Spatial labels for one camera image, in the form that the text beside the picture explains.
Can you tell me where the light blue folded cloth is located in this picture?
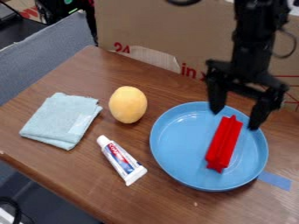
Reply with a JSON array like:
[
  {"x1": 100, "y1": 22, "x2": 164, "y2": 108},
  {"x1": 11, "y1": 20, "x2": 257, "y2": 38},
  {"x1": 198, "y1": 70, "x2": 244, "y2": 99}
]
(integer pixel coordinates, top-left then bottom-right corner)
[{"x1": 18, "y1": 93, "x2": 102, "y2": 151}]

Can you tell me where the blue plate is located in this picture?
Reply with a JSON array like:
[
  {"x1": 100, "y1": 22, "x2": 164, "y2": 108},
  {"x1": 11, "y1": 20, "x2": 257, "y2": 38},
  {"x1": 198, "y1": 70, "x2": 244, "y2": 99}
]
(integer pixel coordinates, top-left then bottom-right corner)
[{"x1": 149, "y1": 101, "x2": 268, "y2": 192}]

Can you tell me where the white toothpaste tube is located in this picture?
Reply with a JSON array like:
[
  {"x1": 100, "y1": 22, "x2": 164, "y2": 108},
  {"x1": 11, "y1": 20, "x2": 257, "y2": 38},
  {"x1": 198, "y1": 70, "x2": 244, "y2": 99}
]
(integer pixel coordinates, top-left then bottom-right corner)
[{"x1": 97, "y1": 135, "x2": 146, "y2": 186}]

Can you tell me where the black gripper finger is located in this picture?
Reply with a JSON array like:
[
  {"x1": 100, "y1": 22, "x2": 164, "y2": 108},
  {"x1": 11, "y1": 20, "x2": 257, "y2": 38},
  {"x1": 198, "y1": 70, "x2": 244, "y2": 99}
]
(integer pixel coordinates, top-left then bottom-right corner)
[
  {"x1": 246, "y1": 96, "x2": 273, "y2": 130},
  {"x1": 206, "y1": 77, "x2": 228, "y2": 114}
]

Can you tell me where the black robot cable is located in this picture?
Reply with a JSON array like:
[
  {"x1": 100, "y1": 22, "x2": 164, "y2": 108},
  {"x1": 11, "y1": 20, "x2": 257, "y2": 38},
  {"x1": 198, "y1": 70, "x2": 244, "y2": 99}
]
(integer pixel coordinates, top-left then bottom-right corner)
[{"x1": 164, "y1": 0, "x2": 299, "y2": 60}]

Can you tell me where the blue tape strip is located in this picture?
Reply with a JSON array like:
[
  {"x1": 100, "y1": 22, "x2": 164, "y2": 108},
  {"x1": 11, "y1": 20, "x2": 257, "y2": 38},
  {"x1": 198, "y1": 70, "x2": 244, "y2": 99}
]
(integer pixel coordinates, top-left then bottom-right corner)
[{"x1": 257, "y1": 171, "x2": 292, "y2": 192}]

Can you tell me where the black device in background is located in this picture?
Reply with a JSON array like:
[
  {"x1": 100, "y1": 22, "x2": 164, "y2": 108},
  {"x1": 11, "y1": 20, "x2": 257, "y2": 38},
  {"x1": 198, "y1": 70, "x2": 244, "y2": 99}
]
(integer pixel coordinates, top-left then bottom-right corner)
[{"x1": 33, "y1": 0, "x2": 98, "y2": 43}]

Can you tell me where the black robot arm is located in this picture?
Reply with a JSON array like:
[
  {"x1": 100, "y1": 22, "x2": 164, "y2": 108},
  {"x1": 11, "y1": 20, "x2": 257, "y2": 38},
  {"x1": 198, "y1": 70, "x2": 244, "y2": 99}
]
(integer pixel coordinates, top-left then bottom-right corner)
[{"x1": 205, "y1": 0, "x2": 289, "y2": 130}]

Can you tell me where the yellow round fruit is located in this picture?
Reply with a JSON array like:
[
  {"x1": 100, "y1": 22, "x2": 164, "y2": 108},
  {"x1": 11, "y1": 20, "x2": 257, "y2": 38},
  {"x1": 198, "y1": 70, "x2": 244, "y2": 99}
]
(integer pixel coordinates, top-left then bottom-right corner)
[{"x1": 108, "y1": 86, "x2": 146, "y2": 123}]

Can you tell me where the grey fabric partition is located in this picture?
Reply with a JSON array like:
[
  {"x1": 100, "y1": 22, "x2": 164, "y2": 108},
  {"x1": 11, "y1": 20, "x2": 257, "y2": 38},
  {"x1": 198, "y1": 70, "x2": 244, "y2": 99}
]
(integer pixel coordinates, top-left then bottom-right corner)
[{"x1": 0, "y1": 12, "x2": 94, "y2": 106}]

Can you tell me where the brown cardboard box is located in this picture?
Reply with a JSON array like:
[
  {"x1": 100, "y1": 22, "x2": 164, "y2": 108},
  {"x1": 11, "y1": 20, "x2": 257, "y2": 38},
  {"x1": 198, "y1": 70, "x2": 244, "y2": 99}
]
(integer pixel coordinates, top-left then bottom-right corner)
[{"x1": 94, "y1": 0, "x2": 299, "y2": 112}]

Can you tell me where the red star-shaped bar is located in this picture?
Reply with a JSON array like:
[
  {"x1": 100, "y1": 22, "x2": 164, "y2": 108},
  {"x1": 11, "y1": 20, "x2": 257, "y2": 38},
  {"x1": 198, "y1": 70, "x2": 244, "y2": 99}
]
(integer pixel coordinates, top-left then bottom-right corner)
[{"x1": 205, "y1": 115, "x2": 242, "y2": 173}]

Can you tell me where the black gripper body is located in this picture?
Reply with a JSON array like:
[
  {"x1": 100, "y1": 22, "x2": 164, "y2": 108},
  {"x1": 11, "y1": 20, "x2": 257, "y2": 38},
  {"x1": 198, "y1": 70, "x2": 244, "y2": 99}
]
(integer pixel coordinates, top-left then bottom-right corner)
[{"x1": 204, "y1": 43, "x2": 290, "y2": 111}]

